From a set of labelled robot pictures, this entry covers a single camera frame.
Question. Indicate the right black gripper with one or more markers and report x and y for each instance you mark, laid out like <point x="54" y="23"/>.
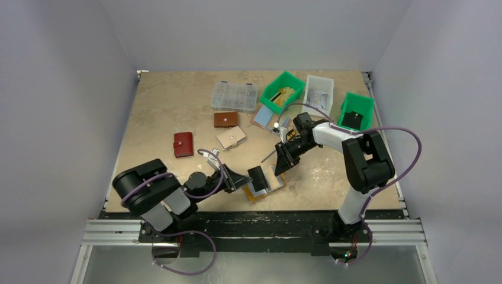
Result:
<point x="287" y="153"/>

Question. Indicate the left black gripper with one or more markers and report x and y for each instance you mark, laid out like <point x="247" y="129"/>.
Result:
<point x="227" y="177"/>

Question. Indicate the mustard yellow card holder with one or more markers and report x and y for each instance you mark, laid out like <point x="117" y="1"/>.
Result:
<point x="274" y="183"/>

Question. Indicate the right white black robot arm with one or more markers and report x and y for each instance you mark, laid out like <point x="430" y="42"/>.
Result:
<point x="367" y="162"/>

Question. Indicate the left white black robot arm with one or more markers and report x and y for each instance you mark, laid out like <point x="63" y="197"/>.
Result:
<point x="155" y="195"/>

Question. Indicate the beige card holder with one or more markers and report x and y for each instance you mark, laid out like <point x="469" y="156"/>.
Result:
<point x="231" y="138"/>

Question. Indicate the stack of loose cards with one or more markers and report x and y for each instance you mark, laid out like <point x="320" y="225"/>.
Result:
<point x="265" y="119"/>

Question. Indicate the cards in green bin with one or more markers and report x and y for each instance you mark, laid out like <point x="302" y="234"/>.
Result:
<point x="282" y="96"/>

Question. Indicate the red leather card holder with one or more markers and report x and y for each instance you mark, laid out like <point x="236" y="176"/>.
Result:
<point x="183" y="145"/>

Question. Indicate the brown leather card holder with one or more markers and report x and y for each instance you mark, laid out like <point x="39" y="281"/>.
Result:
<point x="226" y="119"/>

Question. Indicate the cards in white bin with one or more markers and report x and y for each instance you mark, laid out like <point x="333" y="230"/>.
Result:
<point x="317" y="99"/>

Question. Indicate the black card holder in bin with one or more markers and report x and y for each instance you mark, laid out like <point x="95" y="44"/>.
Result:
<point x="352" y="120"/>

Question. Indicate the green bin with cards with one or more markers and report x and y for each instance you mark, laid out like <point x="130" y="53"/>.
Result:
<point x="286" y="79"/>

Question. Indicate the yellow black screwdriver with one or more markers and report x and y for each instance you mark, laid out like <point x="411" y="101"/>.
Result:
<point x="290" y="135"/>

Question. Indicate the white plastic bin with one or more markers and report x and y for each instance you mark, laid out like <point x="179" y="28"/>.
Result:
<point x="322" y="84"/>

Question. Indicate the clear plastic organizer box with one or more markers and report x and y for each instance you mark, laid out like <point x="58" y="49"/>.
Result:
<point x="237" y="97"/>

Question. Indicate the green bin right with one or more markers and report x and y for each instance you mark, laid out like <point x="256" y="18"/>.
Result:
<point x="361" y="104"/>

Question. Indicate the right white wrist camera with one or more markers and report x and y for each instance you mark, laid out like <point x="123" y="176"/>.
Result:
<point x="282" y="132"/>

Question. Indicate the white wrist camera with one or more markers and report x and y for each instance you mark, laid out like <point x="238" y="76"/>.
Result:
<point x="212" y="159"/>
<point x="282" y="132"/>

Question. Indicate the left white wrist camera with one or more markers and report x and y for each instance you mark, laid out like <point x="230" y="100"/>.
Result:
<point x="212" y="159"/>

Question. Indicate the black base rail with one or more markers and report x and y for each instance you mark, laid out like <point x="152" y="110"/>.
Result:
<point x="315" y="232"/>

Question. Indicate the aluminium frame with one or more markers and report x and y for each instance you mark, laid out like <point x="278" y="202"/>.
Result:
<point x="127" y="233"/>

